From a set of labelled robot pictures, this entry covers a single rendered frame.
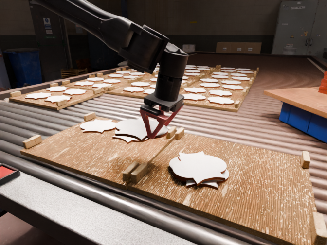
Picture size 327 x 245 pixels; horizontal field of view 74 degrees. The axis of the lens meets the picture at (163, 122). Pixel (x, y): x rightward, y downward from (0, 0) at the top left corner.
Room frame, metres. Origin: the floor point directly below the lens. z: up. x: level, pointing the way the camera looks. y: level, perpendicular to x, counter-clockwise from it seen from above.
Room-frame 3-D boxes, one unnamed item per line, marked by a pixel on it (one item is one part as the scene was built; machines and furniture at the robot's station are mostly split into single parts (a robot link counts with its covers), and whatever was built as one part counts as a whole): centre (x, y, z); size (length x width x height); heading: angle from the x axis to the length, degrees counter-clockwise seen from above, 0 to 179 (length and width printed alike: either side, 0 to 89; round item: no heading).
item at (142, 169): (0.47, 0.06, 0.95); 0.06 x 0.02 x 0.03; 153
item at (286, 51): (5.40, -2.99, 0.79); 0.30 x 0.29 x 0.37; 67
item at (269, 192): (0.50, -0.17, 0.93); 0.41 x 0.35 x 0.02; 63
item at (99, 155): (0.68, 0.20, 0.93); 0.41 x 0.35 x 0.02; 65
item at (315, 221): (0.30, -0.29, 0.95); 0.06 x 0.02 x 0.03; 153
